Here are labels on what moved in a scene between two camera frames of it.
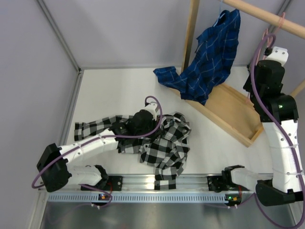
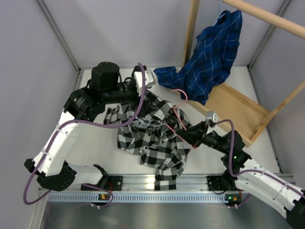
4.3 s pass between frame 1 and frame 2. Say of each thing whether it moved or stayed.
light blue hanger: stayed
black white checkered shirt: moved
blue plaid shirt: stayed
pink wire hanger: moved
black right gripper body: moved
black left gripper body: moved
